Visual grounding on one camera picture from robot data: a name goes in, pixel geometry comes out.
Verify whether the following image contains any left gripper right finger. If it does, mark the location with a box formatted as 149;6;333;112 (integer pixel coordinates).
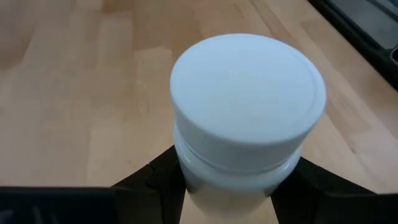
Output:
268;156;377;224

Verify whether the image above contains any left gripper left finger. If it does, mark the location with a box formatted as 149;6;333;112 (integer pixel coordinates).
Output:
111;144;188;224

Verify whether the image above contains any large white pill bottle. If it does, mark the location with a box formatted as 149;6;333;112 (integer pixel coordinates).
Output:
169;33;328;224

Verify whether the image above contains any black table edge trim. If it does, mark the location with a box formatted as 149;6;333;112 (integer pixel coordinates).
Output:
307;0;398;93

